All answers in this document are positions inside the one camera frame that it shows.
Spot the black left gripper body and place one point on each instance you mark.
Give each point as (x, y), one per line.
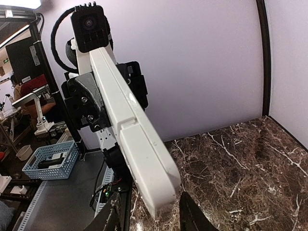
(105, 97)

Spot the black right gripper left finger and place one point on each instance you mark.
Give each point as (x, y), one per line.
(108, 219)

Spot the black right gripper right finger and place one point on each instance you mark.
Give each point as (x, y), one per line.
(191, 216)

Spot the white remote control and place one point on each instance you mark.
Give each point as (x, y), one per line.
(151, 165)

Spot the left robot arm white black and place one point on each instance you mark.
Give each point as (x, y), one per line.
(113, 154)

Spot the small circuit board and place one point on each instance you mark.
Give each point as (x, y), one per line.
(103, 193)

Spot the white desk lamp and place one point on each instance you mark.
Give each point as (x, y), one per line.
(38, 112)

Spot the seated person red shirt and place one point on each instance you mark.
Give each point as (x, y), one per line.
(29, 87)

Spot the blue plastic basket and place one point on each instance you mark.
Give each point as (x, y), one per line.
(52, 162)

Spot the black computer monitor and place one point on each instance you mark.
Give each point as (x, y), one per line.
(24, 60)

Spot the white slotted cable duct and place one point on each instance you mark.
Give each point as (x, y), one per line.
(108, 177)

